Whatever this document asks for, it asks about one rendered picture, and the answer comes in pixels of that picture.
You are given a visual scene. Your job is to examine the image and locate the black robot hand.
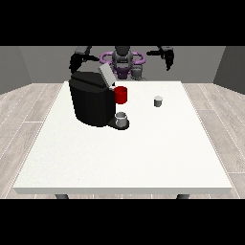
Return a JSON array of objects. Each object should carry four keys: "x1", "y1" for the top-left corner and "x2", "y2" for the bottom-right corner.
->
[
  {"x1": 145, "y1": 47, "x2": 176, "y2": 72},
  {"x1": 69, "y1": 52, "x2": 100, "y2": 75}
]

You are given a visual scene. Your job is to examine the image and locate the pale grey machine lid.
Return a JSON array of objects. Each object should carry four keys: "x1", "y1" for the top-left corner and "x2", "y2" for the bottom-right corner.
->
[{"x1": 98, "y1": 62, "x2": 117, "y2": 87}]

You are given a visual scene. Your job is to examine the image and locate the black coffee machine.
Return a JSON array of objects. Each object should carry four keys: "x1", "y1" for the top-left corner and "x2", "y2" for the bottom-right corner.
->
[{"x1": 68, "y1": 70, "x2": 130, "y2": 130}]

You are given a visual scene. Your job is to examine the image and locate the small grey coffee pod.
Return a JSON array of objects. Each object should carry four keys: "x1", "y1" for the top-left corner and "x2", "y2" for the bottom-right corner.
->
[{"x1": 153, "y1": 95, "x2": 164, "y2": 108}]

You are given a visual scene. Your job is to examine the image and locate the red pod holder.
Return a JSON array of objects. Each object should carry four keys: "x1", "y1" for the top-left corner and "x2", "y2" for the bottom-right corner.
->
[{"x1": 113, "y1": 85, "x2": 129, "y2": 105}]

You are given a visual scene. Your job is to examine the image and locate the grey robot trunk purple rings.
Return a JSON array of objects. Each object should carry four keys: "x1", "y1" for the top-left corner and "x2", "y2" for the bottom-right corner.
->
[{"x1": 99, "y1": 46, "x2": 148, "y2": 81}]

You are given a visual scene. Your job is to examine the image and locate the small grey cup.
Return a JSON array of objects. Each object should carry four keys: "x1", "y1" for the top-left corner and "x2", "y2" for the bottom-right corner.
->
[{"x1": 114, "y1": 111, "x2": 129, "y2": 127}]

